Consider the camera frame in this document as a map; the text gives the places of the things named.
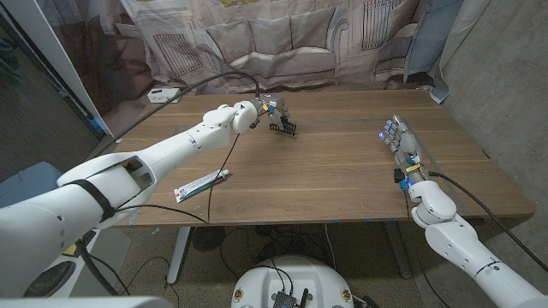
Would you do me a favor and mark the black round floor fan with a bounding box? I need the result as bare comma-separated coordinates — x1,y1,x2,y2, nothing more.
191,225,227,252

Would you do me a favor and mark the white robot torso base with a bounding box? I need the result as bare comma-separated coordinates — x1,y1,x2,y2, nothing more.
230,255,355,308

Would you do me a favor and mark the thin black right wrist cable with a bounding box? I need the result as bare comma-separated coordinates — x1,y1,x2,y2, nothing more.
402,190,450,308

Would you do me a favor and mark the pale grey hanging cloth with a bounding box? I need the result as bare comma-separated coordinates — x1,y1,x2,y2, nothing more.
429,0,492,104

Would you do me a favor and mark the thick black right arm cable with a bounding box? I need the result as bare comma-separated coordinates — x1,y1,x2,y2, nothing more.
428,170,548,274

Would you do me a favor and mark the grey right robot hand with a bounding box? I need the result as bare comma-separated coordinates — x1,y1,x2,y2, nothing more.
378,114,428,189

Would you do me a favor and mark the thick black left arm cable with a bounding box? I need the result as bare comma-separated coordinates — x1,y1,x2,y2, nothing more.
74,70,261,297

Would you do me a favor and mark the white floor unit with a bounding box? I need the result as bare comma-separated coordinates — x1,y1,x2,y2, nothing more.
23,228,132,299

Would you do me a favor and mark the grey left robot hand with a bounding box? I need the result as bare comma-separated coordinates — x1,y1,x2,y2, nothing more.
250,94,293,129

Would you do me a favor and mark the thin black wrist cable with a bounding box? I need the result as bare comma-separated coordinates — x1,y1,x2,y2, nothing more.
402,190,450,308
114,133,241,225

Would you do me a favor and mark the black antenna module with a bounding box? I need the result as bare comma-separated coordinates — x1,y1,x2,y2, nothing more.
271,288,310,308

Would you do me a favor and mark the printed sofa backdrop curtain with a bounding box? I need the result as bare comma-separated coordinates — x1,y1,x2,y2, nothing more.
35,0,466,142

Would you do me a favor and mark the white partition panel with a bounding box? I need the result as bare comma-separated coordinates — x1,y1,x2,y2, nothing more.
0,0,124,143

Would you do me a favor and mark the white table leg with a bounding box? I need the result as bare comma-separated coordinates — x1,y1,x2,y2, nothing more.
166,226,192,286

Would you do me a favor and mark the white toothpaste tube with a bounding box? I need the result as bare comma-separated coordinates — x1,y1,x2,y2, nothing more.
173,169,231,204

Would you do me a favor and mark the blue plastic bin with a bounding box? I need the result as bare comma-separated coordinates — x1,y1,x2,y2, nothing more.
0,161,63,209

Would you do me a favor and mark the grey table leg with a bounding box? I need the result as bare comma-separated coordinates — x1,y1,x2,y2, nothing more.
383,221,413,280

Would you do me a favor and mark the thin black left wrist cable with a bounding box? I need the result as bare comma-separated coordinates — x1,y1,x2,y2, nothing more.
114,133,241,225

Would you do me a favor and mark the black claw hair clip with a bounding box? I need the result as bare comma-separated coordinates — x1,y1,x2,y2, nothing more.
268,115,298,137

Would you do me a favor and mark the white power strip box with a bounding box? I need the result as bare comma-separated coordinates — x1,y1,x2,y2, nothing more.
146,87,181,104

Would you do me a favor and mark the black floor cable bundle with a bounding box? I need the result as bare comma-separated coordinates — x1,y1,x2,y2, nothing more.
218,224,339,279

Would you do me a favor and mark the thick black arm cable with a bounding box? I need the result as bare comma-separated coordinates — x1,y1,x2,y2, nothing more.
428,170,548,274
74,70,261,297

